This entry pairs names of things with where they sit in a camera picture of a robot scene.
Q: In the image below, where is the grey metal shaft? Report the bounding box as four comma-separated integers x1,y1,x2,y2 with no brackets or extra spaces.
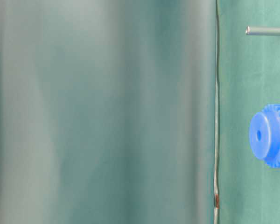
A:
245,26,280,36

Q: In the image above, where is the blue plastic gear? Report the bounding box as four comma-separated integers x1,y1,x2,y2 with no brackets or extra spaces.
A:
249,104,280,168

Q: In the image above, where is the green table mat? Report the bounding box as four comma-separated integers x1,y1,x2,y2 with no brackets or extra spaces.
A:
217,0,280,224

